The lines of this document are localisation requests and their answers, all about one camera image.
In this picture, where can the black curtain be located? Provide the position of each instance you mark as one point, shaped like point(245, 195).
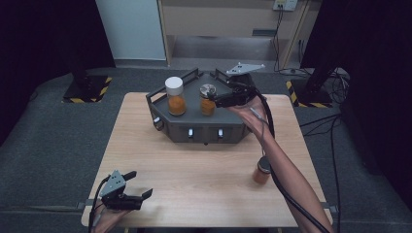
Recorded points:
point(375, 64)
point(39, 48)

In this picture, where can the person's right hand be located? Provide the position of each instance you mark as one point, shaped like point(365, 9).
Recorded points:
point(252, 118)

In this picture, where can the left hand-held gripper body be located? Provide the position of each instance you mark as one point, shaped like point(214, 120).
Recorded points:
point(114, 187)

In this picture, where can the white panel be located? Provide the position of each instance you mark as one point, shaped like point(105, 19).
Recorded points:
point(132, 29)

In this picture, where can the person's left hand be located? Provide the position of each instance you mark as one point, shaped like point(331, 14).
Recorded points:
point(105, 220)

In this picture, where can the black stand column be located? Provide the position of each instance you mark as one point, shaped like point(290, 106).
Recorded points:
point(319, 77)

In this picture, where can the grey scale tray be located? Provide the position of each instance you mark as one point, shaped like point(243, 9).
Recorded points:
point(194, 129)

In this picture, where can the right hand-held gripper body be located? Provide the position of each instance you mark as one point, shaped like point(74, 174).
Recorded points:
point(244, 87)

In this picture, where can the striped stand base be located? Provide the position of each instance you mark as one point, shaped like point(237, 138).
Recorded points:
point(311, 98)
point(94, 92)

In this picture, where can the dark lid glass spice jar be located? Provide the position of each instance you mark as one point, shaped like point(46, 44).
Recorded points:
point(261, 171)

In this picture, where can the wall power socket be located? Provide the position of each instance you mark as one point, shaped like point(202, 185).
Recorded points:
point(285, 4)

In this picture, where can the white lid glass spice jar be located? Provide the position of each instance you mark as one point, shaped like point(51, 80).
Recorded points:
point(176, 97)

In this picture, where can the silver lid glass spice jar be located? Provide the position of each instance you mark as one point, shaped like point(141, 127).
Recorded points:
point(206, 106)

